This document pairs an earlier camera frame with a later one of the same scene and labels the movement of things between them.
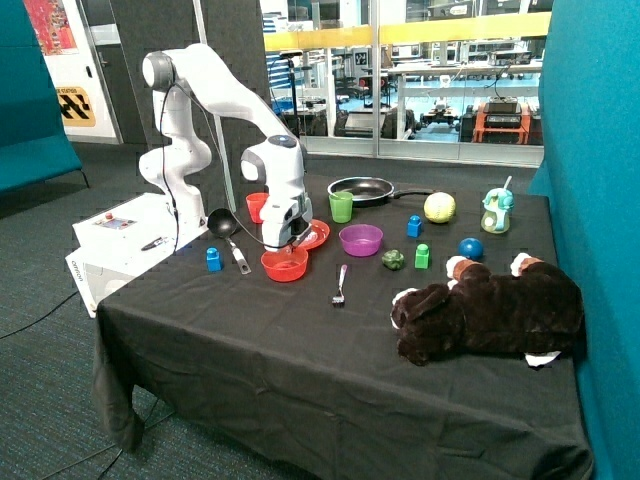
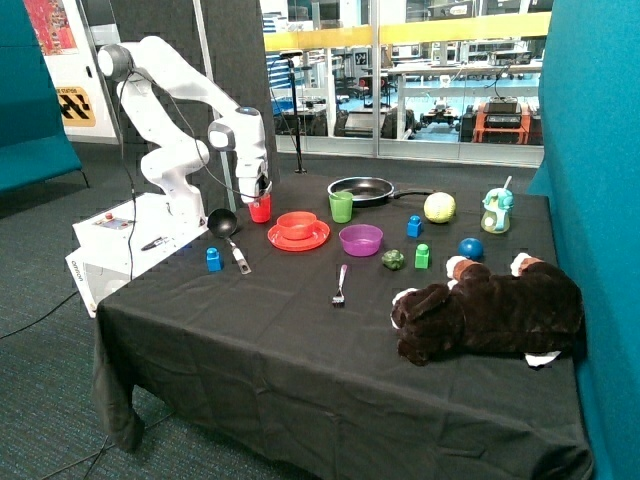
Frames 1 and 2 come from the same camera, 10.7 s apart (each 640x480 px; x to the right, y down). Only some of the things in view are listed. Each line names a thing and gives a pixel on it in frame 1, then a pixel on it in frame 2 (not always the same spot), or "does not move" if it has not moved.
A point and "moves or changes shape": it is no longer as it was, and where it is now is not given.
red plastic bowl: x=284 y=266 moves or changes shape
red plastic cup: x=255 y=202 does not move
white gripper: x=286 y=216 -> x=246 y=170
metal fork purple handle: x=338 y=301 does not move
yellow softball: x=439 y=207 does not move
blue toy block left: x=214 y=263 does not move
